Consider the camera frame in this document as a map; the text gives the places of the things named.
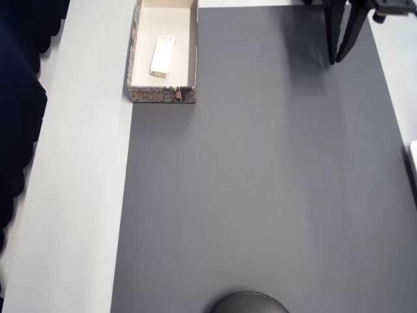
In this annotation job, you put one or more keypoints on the grey rubber mat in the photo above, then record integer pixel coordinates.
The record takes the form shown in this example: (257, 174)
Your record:
(244, 179)

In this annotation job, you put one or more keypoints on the black round stand base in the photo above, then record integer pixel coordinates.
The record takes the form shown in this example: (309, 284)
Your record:
(249, 304)

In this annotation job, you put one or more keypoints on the dark blue curtain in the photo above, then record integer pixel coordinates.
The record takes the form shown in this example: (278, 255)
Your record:
(16, 98)

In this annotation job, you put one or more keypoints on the white rectangular block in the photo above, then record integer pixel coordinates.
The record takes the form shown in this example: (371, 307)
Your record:
(162, 57)

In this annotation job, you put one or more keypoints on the patterned open cardboard box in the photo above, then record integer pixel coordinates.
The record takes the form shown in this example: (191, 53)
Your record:
(163, 96)

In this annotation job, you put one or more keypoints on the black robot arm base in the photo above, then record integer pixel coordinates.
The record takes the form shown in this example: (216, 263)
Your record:
(308, 2)

